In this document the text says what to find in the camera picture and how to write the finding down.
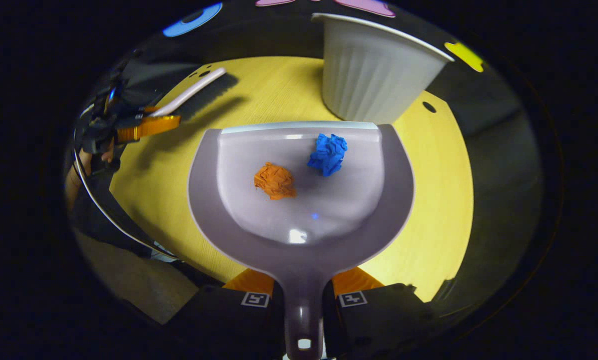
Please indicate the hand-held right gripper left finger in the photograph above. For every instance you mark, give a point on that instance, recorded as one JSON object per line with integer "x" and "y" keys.
{"x": 219, "y": 315}

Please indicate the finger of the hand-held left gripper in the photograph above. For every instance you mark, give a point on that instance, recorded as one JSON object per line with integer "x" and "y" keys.
{"x": 149, "y": 127}
{"x": 150, "y": 108}

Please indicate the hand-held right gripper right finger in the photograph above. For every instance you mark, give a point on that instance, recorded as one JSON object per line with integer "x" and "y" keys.
{"x": 388, "y": 315}

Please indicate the small pink broom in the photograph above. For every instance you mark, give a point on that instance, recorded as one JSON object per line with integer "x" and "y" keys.
{"x": 189, "y": 92}

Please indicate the grey purple dustpan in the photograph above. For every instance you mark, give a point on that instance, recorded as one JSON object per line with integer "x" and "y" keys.
{"x": 298, "y": 250}

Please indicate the orange paper ball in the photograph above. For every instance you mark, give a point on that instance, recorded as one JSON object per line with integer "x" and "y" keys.
{"x": 275, "y": 181}

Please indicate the blue paper ball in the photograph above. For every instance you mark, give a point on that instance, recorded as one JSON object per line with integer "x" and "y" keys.
{"x": 327, "y": 154}

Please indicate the white ribbed garbage bin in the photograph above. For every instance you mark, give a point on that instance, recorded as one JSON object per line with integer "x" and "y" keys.
{"x": 373, "y": 75}

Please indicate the yellow wooden desktop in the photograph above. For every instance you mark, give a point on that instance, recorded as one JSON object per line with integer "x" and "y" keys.
{"x": 428, "y": 200}

